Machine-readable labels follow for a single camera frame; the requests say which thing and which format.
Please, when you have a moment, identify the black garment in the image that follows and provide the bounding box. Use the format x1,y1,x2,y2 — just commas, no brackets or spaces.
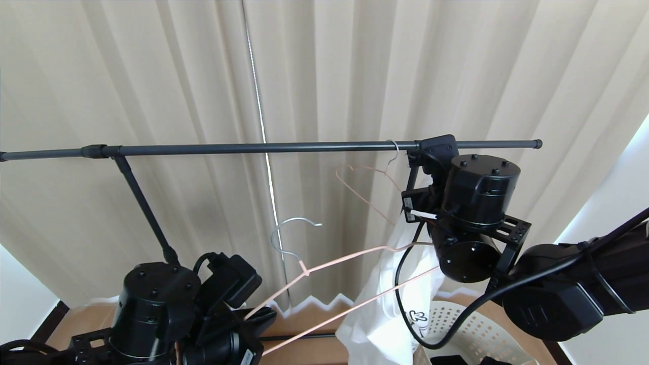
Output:
430,355,513,365

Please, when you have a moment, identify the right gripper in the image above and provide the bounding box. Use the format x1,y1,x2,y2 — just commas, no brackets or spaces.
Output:
402,184,446,225

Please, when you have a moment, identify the pink clothes hanger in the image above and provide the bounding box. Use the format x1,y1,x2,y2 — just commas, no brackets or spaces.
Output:
245,217,442,355
335,139,406,227

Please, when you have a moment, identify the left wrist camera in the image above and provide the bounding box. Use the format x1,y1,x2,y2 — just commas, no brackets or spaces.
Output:
194,252,263,310

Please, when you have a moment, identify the black cable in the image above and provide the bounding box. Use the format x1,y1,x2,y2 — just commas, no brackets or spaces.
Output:
394,208,649,350

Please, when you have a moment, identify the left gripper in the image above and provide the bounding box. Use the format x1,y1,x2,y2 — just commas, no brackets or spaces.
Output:
180,317,265,365

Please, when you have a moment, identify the black clothes rack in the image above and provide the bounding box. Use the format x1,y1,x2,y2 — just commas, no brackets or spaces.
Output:
0,138,543,341

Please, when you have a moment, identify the beige curtain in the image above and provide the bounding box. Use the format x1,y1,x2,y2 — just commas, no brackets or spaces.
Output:
0,0,649,310

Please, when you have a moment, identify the white laundry basket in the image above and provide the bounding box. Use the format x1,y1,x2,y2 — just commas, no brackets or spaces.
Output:
413,300,543,365

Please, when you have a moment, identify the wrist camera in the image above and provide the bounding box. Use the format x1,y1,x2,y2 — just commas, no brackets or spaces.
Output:
408,134,459,178
194,252,263,310

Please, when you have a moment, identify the white printed t-shirt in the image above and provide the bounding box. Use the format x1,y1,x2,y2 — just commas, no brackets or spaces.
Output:
336,175,443,365

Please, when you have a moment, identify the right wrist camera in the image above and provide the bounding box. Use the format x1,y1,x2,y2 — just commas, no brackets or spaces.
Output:
408,134,459,178

